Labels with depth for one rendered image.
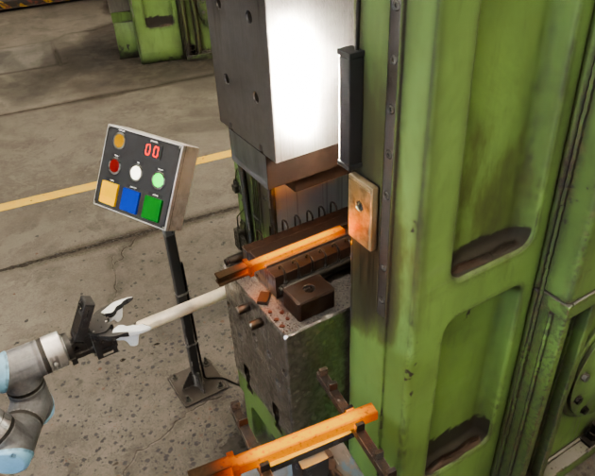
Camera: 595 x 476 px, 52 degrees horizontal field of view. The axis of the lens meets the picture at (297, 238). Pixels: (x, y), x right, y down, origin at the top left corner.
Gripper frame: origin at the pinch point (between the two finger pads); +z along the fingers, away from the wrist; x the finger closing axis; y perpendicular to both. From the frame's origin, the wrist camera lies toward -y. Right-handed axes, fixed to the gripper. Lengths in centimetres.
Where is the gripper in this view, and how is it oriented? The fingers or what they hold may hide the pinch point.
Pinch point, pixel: (141, 310)
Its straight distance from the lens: 164.2
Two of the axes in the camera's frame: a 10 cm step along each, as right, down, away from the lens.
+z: 8.5, -3.3, 4.1
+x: 5.3, 4.7, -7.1
